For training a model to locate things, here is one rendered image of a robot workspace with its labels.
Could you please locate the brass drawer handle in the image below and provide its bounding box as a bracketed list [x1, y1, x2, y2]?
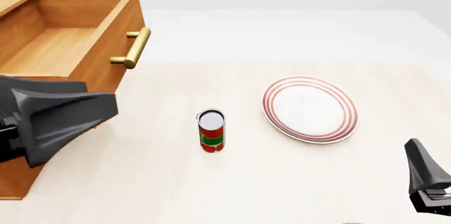
[109, 25, 152, 70]

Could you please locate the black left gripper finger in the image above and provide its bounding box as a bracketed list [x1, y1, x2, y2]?
[10, 88, 119, 169]
[0, 75, 89, 108]

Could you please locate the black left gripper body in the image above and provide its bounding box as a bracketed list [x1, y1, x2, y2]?
[0, 107, 29, 165]

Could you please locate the red and green tin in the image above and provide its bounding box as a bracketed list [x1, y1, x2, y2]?
[195, 108, 227, 154]

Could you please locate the white plate with red rings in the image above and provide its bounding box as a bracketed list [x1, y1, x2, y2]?
[261, 75, 360, 145]

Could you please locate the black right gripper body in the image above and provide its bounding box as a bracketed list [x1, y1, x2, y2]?
[409, 185, 451, 213]

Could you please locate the open wooden drawer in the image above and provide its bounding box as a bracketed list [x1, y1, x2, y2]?
[0, 0, 149, 95]

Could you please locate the wooden cabinet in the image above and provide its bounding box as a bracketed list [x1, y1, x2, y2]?
[0, 0, 118, 201]

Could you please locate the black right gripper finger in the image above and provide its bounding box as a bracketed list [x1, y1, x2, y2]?
[403, 137, 451, 196]

